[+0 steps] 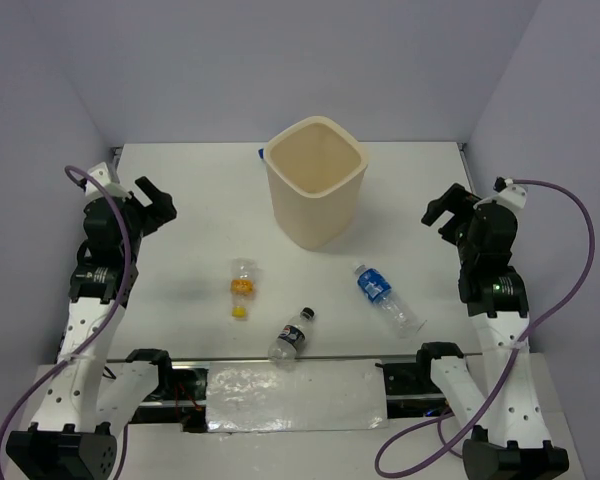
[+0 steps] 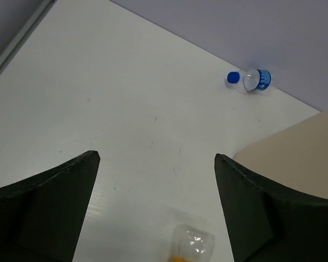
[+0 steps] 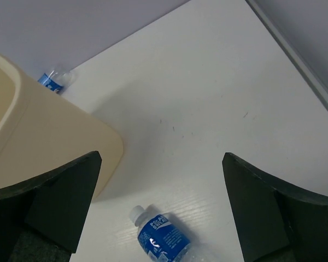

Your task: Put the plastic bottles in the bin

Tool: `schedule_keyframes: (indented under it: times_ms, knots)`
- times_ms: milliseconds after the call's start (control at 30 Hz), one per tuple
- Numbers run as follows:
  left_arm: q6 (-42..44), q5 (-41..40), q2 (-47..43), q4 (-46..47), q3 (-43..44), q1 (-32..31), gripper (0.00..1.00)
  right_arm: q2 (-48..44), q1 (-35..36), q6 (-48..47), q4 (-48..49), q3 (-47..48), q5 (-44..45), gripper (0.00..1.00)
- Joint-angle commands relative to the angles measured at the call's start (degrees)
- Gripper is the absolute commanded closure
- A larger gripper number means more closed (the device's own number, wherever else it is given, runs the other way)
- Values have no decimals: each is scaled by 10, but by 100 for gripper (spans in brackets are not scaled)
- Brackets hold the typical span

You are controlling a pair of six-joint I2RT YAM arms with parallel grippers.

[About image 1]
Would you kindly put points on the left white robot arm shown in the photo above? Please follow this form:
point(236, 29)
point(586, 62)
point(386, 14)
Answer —
point(79, 431)

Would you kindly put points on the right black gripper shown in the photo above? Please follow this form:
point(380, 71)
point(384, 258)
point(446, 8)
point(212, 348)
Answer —
point(456, 200)

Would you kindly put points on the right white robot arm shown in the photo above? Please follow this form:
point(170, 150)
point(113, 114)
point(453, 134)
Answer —
point(504, 433)

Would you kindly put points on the beige plastic bin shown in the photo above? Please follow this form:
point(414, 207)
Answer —
point(315, 169)

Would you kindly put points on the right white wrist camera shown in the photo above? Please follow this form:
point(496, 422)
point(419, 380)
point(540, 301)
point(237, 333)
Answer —
point(508, 194)

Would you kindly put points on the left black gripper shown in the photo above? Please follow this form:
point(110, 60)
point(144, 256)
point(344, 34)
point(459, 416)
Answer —
point(160, 211)

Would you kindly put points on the orange label plastic bottle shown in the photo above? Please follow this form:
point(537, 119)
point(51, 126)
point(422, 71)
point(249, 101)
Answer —
point(242, 287)

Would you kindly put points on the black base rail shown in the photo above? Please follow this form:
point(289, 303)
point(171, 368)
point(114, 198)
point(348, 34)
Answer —
point(410, 394)

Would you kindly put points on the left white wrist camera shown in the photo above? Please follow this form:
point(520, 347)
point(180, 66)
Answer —
point(106, 176)

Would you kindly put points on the silver foil sheet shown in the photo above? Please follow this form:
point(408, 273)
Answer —
point(311, 395)

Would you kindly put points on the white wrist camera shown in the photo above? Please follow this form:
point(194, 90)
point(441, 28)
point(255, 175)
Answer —
point(508, 194)
point(106, 176)

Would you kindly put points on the black cap pepsi bottle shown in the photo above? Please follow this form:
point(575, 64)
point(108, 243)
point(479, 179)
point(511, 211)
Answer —
point(292, 339)

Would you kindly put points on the blue label plastic bottle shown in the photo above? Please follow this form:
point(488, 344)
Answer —
point(389, 306)

